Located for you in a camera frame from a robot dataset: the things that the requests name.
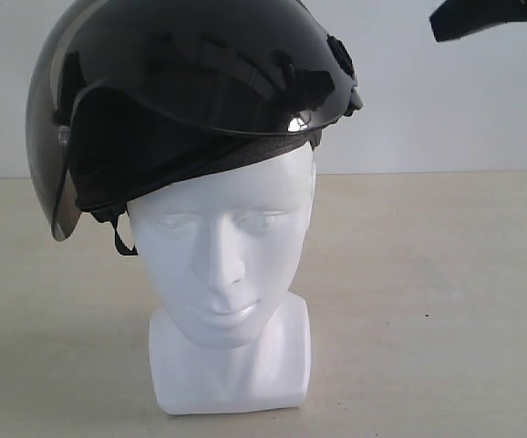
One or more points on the white mannequin head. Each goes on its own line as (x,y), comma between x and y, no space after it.
(222,251)

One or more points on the black helmet with visor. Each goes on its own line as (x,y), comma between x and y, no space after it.
(127,97)

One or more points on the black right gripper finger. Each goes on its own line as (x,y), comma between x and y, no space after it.
(455,19)

